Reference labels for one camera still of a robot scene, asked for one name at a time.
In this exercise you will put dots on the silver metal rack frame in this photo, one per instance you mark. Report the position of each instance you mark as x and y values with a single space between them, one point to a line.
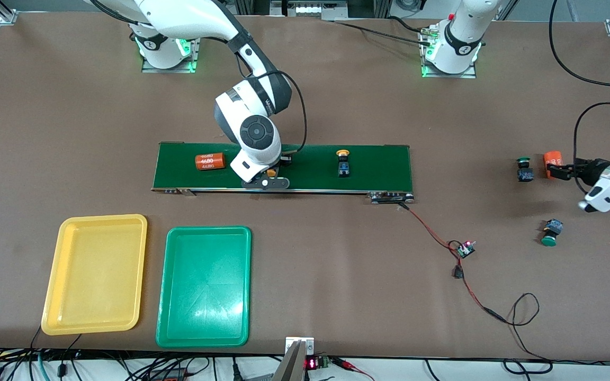
284 10

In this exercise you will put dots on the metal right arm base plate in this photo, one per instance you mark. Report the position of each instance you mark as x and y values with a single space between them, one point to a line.
167 70

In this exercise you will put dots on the green push button switch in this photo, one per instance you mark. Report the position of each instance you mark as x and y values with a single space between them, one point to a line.
524 172
551 234

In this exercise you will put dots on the green conveyor belt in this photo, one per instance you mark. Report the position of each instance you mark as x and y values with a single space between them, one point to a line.
379 166

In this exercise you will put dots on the orange cylinder with white print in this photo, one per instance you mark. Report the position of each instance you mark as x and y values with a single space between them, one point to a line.
209 161
552 157

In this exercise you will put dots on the small motor controller board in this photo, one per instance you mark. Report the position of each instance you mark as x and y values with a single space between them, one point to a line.
465 248

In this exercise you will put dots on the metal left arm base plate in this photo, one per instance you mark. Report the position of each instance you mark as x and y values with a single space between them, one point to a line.
450 75

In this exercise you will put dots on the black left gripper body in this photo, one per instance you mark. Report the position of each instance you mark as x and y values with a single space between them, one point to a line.
591 170

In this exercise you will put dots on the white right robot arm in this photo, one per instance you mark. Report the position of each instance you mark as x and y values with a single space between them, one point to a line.
194 16

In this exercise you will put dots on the small red digit display module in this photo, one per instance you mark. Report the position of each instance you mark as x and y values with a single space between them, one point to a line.
313 363

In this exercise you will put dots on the yellow plastic tray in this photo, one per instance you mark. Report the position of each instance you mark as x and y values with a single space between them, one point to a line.
96 275

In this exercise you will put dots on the red clip lead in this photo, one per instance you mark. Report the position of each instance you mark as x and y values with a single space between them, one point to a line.
347 364

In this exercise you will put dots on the yellow push button switch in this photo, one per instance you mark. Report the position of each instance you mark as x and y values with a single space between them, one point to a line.
271 172
343 166

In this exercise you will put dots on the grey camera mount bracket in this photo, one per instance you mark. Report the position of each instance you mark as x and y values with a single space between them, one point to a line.
294 365

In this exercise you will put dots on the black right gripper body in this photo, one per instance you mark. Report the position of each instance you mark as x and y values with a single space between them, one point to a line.
285 159

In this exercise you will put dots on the green plastic tray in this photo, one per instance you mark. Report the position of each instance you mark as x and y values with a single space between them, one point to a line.
204 286

